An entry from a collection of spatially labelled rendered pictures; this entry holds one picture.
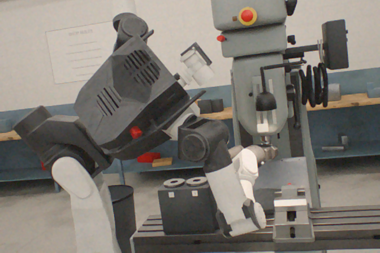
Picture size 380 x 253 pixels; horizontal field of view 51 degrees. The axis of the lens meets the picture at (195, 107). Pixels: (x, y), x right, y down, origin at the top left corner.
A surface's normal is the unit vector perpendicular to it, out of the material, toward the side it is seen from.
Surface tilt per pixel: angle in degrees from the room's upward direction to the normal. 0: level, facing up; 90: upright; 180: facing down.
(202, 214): 90
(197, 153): 92
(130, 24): 61
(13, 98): 90
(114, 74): 74
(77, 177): 90
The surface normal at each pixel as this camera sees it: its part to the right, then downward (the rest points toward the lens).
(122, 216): 0.72, 0.05
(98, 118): -0.43, -0.11
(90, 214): 0.07, 0.52
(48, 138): 0.09, 0.11
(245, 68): -0.30, 0.15
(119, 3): -0.16, -0.36
